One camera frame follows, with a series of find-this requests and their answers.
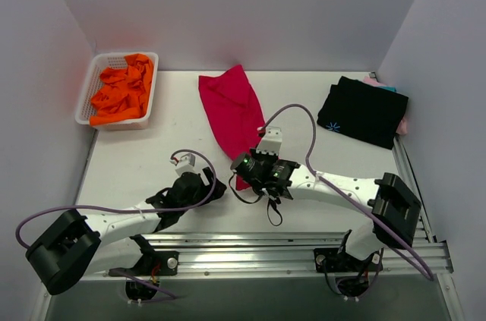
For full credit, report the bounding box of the crumpled orange t-shirt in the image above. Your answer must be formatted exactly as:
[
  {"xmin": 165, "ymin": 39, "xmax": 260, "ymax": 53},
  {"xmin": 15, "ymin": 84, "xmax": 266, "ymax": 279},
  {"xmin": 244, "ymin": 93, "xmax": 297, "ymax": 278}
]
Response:
[{"xmin": 90, "ymin": 54, "xmax": 154, "ymax": 126}]

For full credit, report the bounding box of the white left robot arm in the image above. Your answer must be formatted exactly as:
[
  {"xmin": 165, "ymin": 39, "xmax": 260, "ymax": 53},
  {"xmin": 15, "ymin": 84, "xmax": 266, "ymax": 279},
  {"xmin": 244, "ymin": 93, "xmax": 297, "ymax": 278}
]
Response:
[{"xmin": 26, "ymin": 167, "xmax": 226, "ymax": 295}]

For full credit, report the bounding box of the folded teal t-shirt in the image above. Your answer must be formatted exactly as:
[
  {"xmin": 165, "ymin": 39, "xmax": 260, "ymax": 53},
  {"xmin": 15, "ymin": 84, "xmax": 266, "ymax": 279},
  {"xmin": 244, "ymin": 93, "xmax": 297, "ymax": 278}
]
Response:
[{"xmin": 380, "ymin": 86, "xmax": 397, "ymax": 93}]

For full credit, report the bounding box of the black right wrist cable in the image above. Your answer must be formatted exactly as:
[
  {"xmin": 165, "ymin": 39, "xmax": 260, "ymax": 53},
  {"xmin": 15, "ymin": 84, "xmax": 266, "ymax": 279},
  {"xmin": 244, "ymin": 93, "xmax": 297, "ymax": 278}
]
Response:
[{"xmin": 227, "ymin": 178, "xmax": 284, "ymax": 228}]

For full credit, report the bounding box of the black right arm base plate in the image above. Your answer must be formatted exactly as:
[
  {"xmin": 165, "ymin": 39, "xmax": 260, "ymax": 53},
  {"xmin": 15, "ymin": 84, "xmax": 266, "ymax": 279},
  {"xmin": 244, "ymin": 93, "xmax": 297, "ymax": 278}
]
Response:
[{"xmin": 313, "ymin": 247, "xmax": 383, "ymax": 273}]

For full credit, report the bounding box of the aluminium rail frame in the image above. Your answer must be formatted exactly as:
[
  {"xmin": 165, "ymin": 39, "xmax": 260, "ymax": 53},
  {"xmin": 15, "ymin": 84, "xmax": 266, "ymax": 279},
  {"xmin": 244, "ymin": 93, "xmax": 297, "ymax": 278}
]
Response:
[{"xmin": 33, "ymin": 131, "xmax": 465, "ymax": 320}]

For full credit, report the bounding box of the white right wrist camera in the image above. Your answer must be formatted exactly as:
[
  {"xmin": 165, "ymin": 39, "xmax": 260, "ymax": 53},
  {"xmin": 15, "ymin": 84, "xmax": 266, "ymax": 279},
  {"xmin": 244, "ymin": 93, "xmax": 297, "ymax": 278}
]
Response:
[{"xmin": 256, "ymin": 126, "xmax": 282, "ymax": 156}]

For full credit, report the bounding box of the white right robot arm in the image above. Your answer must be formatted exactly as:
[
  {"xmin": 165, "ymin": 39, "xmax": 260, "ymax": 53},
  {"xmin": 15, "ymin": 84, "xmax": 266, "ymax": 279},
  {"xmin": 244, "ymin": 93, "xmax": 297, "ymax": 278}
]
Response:
[{"xmin": 231, "ymin": 153, "xmax": 421, "ymax": 270}]

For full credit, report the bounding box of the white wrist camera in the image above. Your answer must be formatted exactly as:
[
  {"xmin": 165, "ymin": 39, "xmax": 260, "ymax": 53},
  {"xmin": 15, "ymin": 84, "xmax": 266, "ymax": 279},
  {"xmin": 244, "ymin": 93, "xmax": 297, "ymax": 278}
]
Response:
[
  {"xmin": 170, "ymin": 153, "xmax": 196, "ymax": 177},
  {"xmin": 256, "ymin": 126, "xmax": 282, "ymax": 156}
]

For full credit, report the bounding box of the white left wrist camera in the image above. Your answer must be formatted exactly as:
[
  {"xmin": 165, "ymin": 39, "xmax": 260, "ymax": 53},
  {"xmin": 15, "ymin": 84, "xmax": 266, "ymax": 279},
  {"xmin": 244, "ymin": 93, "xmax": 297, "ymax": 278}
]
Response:
[{"xmin": 170, "ymin": 153, "xmax": 196, "ymax": 177}]

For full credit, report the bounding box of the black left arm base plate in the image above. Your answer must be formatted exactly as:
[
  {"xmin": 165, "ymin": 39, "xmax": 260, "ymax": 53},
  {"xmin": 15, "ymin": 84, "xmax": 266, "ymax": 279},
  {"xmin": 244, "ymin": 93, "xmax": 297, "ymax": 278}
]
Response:
[{"xmin": 108, "ymin": 250, "xmax": 179, "ymax": 277}]

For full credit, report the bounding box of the white plastic basket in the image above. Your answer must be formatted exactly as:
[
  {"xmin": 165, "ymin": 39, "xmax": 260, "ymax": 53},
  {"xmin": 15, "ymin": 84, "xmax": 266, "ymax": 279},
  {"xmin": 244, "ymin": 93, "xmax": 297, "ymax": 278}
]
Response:
[{"xmin": 75, "ymin": 52, "xmax": 159, "ymax": 131}]

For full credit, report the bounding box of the folded black t-shirt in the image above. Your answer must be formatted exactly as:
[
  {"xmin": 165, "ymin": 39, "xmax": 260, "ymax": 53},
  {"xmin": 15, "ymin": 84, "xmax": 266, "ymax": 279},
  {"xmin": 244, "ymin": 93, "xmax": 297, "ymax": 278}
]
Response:
[{"xmin": 317, "ymin": 76, "xmax": 409, "ymax": 149}]

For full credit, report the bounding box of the folded pink t-shirt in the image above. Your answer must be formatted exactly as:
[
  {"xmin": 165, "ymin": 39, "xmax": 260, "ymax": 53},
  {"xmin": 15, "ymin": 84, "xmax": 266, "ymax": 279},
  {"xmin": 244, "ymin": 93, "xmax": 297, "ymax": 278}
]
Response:
[{"xmin": 363, "ymin": 76, "xmax": 408, "ymax": 135}]

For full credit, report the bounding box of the crimson red t-shirt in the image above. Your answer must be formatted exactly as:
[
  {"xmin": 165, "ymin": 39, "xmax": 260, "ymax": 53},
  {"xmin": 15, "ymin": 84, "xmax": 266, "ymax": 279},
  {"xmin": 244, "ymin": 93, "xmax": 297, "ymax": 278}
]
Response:
[{"xmin": 197, "ymin": 64, "xmax": 267, "ymax": 192}]

